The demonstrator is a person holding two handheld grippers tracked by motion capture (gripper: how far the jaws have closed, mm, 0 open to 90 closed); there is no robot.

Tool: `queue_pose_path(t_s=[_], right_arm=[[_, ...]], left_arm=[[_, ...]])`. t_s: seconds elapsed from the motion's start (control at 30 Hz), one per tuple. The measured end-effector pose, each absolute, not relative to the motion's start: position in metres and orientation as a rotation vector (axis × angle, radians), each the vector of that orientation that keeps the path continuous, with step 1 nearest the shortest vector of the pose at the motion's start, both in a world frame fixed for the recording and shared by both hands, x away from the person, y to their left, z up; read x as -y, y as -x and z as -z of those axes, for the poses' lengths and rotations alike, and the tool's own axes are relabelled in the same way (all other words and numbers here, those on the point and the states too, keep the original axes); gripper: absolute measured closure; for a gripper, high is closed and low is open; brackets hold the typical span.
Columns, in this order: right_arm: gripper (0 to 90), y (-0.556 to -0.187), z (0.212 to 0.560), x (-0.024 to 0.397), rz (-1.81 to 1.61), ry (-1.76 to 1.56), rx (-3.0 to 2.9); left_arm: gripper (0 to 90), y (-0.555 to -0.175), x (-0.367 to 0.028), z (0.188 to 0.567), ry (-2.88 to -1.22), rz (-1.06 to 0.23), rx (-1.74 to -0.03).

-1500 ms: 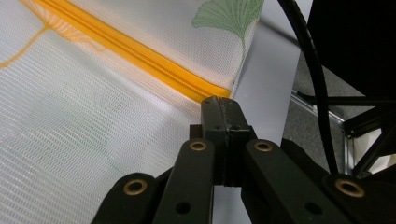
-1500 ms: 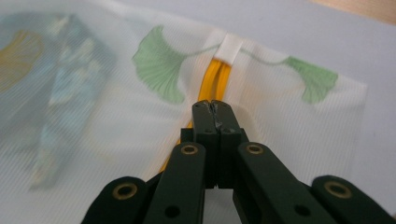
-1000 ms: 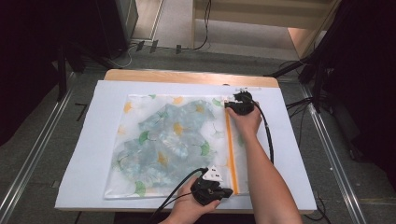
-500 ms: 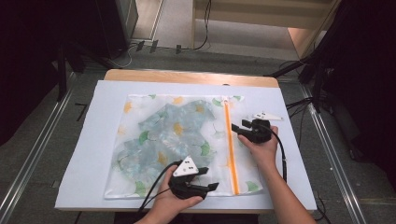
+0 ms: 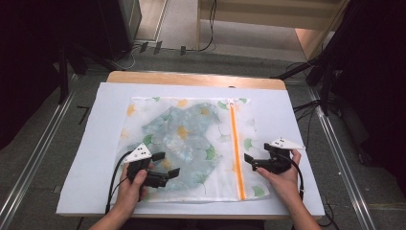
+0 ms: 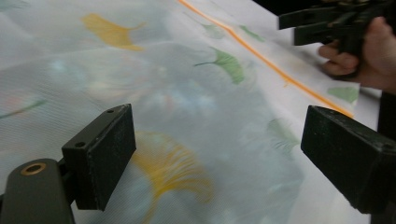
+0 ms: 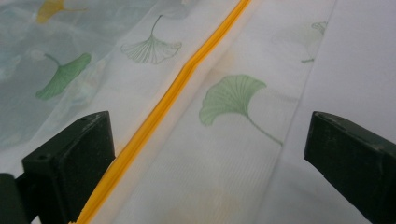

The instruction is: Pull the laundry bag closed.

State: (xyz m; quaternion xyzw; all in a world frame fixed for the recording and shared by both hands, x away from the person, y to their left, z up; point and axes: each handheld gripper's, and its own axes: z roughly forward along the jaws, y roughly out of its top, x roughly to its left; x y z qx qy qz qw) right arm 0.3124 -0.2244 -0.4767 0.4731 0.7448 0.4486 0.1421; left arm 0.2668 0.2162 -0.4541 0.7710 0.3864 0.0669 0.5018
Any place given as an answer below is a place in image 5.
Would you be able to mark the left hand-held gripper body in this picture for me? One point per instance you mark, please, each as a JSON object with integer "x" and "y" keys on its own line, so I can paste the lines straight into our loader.
{"x": 138, "y": 154}

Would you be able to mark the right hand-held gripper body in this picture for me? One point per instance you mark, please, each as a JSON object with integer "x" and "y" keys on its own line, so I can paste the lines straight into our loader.
{"x": 281, "y": 143}

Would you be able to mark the white floral mesh laundry bag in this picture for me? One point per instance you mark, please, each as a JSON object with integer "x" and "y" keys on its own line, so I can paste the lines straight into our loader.
{"x": 223, "y": 127}

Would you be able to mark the person's right hand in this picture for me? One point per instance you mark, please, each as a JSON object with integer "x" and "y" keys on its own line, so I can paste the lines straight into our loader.
{"x": 285, "y": 182}

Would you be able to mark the person's left hand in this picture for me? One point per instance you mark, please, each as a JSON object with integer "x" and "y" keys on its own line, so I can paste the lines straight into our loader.
{"x": 129, "y": 195}

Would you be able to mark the blue floral garment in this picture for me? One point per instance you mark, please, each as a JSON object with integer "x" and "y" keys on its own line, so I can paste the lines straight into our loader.
{"x": 185, "y": 134}

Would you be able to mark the white table sheet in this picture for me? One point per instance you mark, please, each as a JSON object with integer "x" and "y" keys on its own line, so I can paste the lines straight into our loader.
{"x": 95, "y": 127}

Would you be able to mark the black metal stand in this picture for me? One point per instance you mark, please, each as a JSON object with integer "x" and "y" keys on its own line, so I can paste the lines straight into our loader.
{"x": 63, "y": 76}
{"x": 325, "y": 86}

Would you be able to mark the dark curtain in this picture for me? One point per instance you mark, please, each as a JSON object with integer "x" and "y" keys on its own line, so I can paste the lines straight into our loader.
{"x": 379, "y": 80}
{"x": 28, "y": 64}

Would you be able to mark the light wooden shelf unit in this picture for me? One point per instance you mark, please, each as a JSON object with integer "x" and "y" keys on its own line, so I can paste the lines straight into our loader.
{"x": 255, "y": 19}

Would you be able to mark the black cabinet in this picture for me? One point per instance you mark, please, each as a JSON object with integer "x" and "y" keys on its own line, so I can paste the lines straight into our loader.
{"x": 119, "y": 25}

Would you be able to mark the metal floor rail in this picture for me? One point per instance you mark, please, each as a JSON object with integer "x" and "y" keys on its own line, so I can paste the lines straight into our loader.
{"x": 35, "y": 156}
{"x": 338, "y": 153}

